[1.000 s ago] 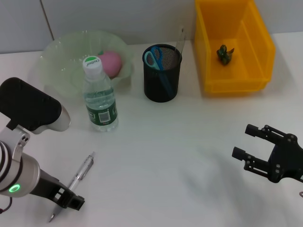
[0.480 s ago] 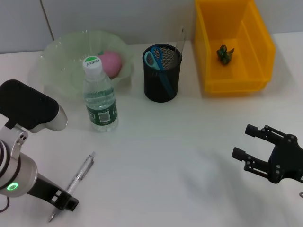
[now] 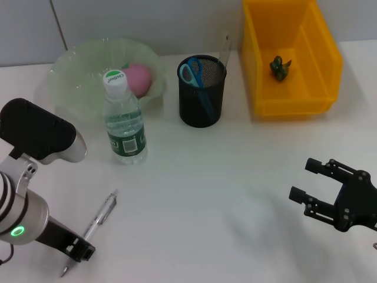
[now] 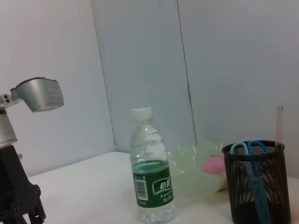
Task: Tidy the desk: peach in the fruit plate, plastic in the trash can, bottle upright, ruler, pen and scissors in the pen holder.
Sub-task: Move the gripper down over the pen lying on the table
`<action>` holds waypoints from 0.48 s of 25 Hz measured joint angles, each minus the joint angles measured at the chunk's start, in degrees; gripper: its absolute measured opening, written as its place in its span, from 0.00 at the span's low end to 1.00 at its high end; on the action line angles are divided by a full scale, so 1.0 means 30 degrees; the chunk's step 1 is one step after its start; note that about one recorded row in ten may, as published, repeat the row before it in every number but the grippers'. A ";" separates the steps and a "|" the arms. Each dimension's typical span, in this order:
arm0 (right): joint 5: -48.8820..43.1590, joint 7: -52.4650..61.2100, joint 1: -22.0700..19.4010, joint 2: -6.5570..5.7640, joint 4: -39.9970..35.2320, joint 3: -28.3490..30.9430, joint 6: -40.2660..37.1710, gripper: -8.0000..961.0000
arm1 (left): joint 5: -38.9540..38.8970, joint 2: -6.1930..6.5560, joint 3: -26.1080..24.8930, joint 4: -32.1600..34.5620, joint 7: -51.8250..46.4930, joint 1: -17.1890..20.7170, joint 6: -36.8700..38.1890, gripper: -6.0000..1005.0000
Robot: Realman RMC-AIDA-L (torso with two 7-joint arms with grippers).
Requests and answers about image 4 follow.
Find blue scissors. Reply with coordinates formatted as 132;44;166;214
230;140;270;219

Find clear water bottle green label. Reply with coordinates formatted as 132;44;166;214
129;106;176;224

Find green glass fruit plate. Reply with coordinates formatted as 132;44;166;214
167;139;229;197

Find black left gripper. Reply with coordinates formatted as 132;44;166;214
0;144;47;224

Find transparent plastic ruler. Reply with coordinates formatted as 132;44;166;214
275;105;285;148

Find pink peach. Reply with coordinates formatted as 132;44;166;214
202;155;227;175

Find black mesh pen holder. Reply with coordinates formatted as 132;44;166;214
221;140;292;224

